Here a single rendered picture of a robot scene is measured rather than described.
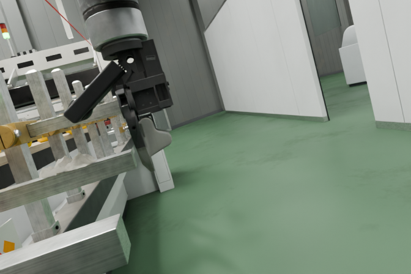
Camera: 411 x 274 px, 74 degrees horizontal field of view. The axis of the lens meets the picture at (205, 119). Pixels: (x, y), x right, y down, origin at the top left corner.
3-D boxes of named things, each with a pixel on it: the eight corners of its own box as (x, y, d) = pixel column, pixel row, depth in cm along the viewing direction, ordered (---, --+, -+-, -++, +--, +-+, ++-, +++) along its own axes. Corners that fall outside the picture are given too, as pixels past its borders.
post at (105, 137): (117, 162, 164) (92, 84, 160) (116, 163, 161) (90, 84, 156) (111, 164, 164) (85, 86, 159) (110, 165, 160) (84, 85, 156)
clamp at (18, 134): (44, 137, 71) (38, 118, 71) (20, 144, 58) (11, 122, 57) (19, 144, 70) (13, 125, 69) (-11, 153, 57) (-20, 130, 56)
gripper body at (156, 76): (175, 109, 43) (152, 33, 42) (120, 125, 42) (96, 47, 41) (172, 108, 51) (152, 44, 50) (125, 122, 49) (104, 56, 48)
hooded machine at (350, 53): (345, 87, 710) (333, 32, 695) (355, 82, 749) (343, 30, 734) (377, 81, 652) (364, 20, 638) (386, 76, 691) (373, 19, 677)
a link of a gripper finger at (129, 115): (145, 147, 42) (128, 92, 41) (135, 150, 42) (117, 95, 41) (145, 143, 47) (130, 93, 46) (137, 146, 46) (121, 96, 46)
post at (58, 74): (99, 180, 115) (62, 68, 110) (98, 182, 112) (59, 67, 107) (91, 183, 115) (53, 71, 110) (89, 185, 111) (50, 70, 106)
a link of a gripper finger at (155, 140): (180, 166, 45) (164, 111, 44) (145, 177, 44) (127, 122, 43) (178, 162, 48) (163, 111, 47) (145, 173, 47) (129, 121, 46)
